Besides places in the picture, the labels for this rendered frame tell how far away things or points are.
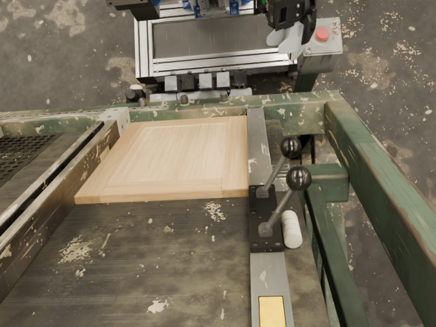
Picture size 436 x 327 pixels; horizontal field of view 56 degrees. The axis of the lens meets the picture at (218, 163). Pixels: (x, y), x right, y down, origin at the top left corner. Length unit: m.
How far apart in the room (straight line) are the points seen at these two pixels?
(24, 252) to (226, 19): 1.66
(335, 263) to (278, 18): 0.43
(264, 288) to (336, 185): 0.51
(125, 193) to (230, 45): 1.36
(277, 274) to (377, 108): 1.79
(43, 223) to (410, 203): 0.64
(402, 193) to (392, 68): 1.65
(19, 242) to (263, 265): 0.40
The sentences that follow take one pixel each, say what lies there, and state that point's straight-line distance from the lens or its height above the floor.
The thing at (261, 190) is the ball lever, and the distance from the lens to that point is 0.74.
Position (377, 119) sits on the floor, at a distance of 2.29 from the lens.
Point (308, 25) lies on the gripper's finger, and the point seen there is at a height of 1.46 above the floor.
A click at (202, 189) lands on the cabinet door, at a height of 1.30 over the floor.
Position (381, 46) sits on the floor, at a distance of 2.42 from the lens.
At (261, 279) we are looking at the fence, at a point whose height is 1.57.
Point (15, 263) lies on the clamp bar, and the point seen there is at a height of 1.51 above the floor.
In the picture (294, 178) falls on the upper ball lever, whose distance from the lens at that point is 0.59.
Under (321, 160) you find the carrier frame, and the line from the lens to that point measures 1.38.
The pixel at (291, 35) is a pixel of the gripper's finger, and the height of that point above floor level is 1.44.
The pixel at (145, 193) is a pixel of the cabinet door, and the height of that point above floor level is 1.30.
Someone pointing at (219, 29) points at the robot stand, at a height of 0.21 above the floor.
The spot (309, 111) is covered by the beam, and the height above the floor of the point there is 0.89.
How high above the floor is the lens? 2.14
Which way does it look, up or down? 81 degrees down
